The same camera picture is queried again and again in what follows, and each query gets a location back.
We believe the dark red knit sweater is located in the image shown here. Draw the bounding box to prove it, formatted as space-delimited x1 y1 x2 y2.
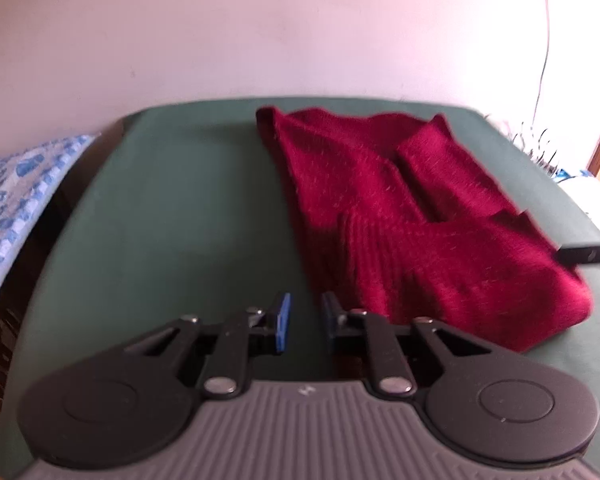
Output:
257 107 593 352

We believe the green table cloth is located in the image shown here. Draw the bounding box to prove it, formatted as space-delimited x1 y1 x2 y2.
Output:
0 98 600 479

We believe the blue white patterned storage bag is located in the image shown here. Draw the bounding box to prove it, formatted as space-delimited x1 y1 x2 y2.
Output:
0 134 96 288

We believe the grey usb cable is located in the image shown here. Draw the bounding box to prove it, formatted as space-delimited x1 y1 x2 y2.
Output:
499 119 592 181

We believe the thin black wall cable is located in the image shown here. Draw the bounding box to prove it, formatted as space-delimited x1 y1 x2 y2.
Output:
532 0 553 134

